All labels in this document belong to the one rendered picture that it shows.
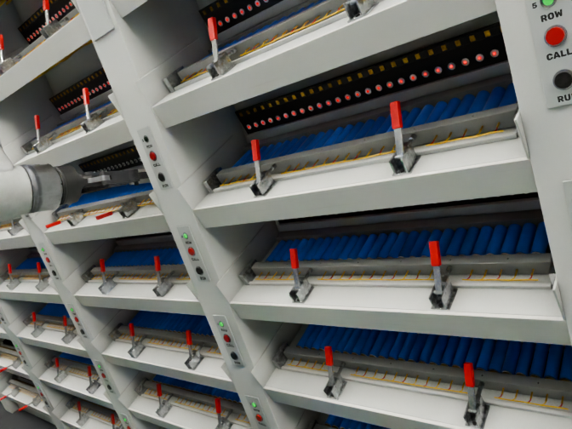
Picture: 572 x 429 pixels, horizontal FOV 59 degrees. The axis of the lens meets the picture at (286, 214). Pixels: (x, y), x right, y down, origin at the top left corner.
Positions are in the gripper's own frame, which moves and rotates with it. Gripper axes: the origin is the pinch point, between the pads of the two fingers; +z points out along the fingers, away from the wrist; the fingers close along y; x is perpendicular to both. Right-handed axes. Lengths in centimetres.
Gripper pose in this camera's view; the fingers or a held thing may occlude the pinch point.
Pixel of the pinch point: (145, 175)
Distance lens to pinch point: 116.2
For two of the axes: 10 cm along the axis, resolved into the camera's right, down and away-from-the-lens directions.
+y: -7.4, 0.9, 6.7
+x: 1.7, 9.8, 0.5
